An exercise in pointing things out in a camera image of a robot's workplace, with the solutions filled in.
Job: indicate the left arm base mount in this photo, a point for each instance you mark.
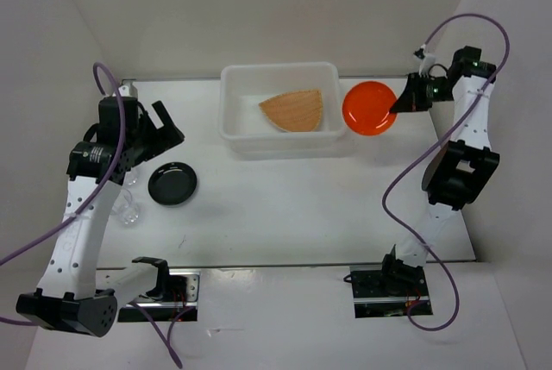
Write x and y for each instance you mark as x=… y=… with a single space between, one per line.
x=179 y=301

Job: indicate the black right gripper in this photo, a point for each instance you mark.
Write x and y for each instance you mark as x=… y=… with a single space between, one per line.
x=410 y=99

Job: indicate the orange plastic plate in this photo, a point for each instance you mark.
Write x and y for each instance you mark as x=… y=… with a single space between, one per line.
x=366 y=108

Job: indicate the clear plastic cup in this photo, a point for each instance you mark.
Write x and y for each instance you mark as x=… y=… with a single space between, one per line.
x=125 y=209
x=131 y=177

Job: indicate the black round plate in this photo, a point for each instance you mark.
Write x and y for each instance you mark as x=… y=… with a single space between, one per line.
x=172 y=184

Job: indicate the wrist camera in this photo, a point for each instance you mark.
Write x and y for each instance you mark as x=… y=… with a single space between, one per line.
x=128 y=90
x=424 y=58

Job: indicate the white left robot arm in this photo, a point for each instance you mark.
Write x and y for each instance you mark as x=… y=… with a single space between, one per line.
x=69 y=297

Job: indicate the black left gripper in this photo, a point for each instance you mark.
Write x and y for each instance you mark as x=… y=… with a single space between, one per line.
x=165 y=137

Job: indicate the tan woven triangular plate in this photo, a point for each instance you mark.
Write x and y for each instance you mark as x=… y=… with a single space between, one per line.
x=294 y=111

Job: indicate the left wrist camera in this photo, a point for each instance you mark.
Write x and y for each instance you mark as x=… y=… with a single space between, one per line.
x=128 y=90

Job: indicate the translucent white plastic bin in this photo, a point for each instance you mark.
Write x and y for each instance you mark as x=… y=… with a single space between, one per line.
x=245 y=129

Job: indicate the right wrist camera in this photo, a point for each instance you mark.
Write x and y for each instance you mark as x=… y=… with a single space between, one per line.
x=424 y=58

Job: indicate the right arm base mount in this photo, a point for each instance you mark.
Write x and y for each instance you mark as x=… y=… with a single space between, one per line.
x=374 y=297

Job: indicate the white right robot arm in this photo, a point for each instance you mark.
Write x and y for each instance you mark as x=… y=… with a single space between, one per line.
x=462 y=164

